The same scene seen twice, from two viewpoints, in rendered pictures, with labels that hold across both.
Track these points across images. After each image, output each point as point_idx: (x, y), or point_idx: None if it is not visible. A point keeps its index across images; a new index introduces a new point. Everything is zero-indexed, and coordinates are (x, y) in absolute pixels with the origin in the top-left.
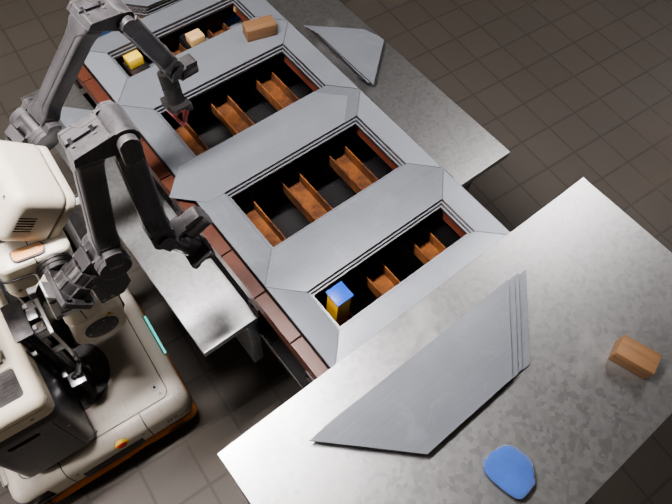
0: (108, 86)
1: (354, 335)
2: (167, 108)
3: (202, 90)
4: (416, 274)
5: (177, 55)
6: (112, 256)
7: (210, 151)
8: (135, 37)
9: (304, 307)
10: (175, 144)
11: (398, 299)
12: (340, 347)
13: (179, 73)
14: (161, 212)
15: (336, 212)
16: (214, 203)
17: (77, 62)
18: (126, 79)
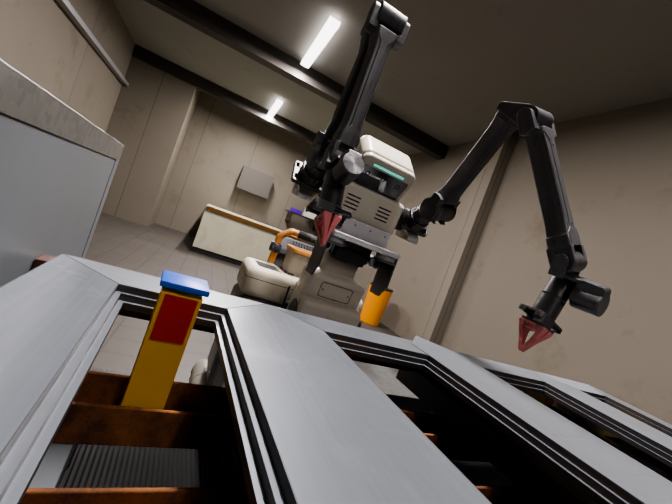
0: (555, 377)
1: (81, 280)
2: (526, 316)
3: (621, 434)
4: (27, 412)
5: (665, 434)
6: (318, 132)
7: (498, 378)
8: (534, 157)
9: (203, 296)
10: (496, 368)
11: (33, 336)
12: (88, 270)
13: (561, 265)
14: (347, 115)
15: (392, 409)
16: (409, 344)
17: (480, 146)
18: (576, 388)
